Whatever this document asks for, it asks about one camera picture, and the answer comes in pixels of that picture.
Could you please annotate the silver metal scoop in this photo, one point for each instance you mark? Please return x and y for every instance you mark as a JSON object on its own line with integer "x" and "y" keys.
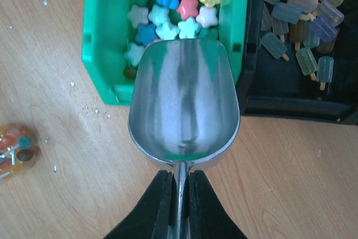
{"x": 184, "y": 113}

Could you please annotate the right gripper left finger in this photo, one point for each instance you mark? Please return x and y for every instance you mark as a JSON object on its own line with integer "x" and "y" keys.
{"x": 150, "y": 217}

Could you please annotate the green plastic candy bin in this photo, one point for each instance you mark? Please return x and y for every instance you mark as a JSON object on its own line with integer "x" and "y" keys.
{"x": 107, "y": 33}

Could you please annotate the black bin with popsicle candies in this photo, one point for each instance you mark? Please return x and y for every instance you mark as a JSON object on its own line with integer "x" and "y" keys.
{"x": 303, "y": 84}

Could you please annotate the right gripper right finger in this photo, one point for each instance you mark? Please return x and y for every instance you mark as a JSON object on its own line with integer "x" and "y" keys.
{"x": 207, "y": 217}

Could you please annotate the clear plastic jar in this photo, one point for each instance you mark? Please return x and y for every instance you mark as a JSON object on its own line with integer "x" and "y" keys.
{"x": 19, "y": 150}

